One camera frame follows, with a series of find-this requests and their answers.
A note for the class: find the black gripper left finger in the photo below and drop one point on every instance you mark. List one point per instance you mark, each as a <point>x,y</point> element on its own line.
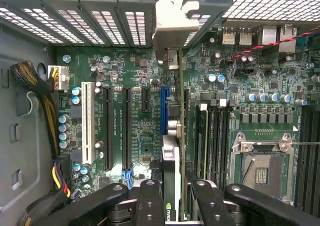
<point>87,206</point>

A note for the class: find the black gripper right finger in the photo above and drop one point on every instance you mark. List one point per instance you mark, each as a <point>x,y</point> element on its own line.
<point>262,206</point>

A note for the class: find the CPU socket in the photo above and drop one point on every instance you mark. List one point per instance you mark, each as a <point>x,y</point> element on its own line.
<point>262,176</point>

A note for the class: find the black RAM slot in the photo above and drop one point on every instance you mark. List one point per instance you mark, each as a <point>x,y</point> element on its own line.
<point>303,161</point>
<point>317,161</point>
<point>227,146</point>
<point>311,161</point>
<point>212,146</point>
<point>220,146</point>

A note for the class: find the thin metal locking lever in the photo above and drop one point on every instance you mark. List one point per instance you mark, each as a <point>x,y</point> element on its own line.
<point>307,143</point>

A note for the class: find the long black expansion slot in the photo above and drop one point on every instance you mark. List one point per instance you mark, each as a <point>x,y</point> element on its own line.
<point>186,116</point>
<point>127,128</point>
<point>108,128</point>

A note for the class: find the white PCI expansion slot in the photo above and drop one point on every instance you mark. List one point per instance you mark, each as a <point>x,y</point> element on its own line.
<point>88,123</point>

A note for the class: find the RAM stick with sticker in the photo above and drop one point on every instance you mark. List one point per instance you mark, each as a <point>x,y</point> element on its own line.
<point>202,136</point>

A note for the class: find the open black PC case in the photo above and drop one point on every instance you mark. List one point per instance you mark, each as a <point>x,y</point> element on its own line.
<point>25,136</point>

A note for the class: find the short black expansion slot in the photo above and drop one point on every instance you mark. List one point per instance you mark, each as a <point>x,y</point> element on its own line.
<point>146,99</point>

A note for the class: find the blue expansion slot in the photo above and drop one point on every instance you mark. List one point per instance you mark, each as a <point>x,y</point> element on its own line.
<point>163,111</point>

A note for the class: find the white power connector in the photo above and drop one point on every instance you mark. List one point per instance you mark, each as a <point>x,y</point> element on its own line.
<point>62,78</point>

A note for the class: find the green motherboard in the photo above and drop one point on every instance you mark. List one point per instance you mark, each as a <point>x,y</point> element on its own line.
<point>140,68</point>

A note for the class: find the silver ethernet port block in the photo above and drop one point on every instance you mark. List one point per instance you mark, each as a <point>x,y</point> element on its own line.
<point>288,38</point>

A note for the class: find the silver USB port block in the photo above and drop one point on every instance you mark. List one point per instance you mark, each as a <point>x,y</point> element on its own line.
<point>228,37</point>
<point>245,37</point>

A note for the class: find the plain silver port block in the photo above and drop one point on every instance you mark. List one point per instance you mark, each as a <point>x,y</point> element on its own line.
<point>269,36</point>

